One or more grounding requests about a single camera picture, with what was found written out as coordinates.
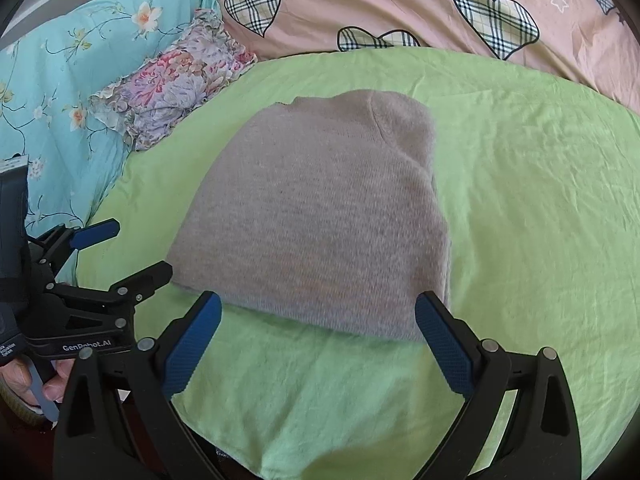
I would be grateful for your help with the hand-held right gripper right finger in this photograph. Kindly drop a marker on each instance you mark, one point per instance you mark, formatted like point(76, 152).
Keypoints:
point(445, 345)

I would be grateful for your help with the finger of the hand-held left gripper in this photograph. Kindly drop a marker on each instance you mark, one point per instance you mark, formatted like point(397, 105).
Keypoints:
point(145, 277)
point(95, 234)

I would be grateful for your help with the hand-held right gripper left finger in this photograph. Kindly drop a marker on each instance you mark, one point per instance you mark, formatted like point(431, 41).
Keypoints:
point(195, 345)

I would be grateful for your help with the grey knitted sweater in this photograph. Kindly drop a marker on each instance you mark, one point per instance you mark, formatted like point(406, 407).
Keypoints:
point(310, 220)

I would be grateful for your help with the person's left hand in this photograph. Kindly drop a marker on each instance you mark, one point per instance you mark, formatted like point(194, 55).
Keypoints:
point(52, 385)

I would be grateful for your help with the light green bed sheet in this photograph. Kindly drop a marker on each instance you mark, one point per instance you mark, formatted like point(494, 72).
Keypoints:
point(525, 210)

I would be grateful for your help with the floral ruffled pillow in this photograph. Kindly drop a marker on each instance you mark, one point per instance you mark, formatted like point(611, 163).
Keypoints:
point(175, 80)

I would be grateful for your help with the teal floral bed sheet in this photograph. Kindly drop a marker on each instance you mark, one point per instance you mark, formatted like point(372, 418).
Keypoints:
point(65, 60)

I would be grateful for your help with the pink quilt with plaid hearts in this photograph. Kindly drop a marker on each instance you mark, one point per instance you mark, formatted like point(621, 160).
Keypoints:
point(400, 0)

